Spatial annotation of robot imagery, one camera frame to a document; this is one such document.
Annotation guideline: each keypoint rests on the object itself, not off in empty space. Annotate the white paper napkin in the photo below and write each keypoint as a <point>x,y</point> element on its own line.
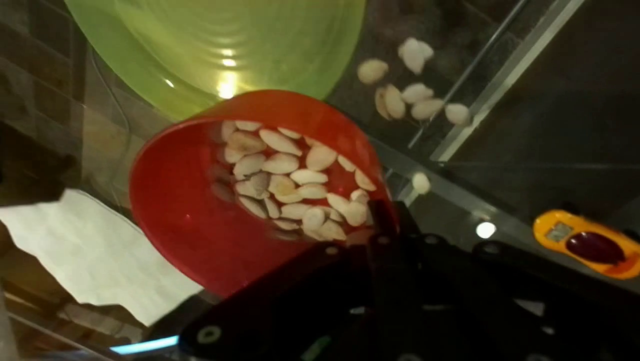
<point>87,253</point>

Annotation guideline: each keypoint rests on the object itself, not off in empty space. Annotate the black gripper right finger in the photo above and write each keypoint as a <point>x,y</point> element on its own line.
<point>521,314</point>

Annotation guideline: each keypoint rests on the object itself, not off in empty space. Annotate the orange tape measure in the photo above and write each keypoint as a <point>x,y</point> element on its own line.
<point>552,231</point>

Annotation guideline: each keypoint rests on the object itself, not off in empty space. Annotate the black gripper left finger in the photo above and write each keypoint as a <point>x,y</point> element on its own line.
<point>321,308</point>

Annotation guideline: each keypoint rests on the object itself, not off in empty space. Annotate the yellow-green plastic bowl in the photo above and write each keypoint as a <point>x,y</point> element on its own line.
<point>167,40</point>

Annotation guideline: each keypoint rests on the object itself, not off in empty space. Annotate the glass table with metal frame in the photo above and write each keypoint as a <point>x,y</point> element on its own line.
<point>506,86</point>

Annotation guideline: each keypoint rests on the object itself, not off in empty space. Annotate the red plastic bowl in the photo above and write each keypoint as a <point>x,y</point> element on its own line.
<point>180,213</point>

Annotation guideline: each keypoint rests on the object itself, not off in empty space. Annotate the loose white seed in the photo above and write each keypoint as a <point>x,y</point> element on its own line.
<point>426,108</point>
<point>417,92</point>
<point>414,53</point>
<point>421,183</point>
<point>456,114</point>
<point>390,101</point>
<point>372,70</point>

